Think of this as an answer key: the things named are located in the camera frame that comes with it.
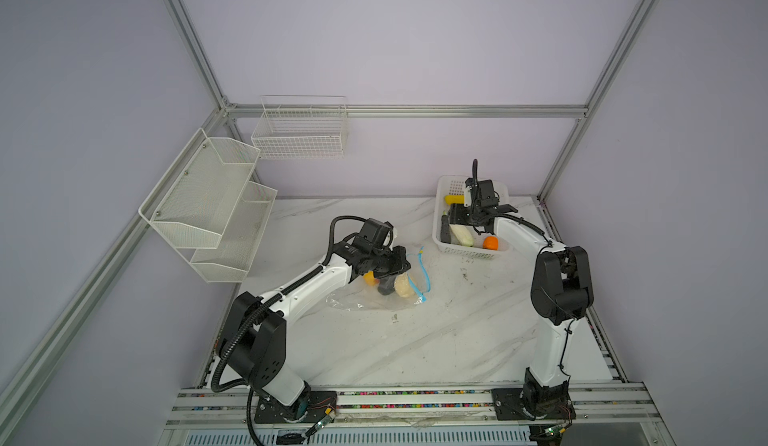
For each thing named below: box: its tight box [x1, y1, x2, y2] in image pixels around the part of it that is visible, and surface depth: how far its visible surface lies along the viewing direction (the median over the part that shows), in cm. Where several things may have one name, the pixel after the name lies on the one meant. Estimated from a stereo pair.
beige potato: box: [394, 272, 414, 297], surface depth 89 cm
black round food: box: [377, 275, 396, 295], surface depth 92 cm
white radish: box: [449, 224, 474, 247], surface depth 106 cm
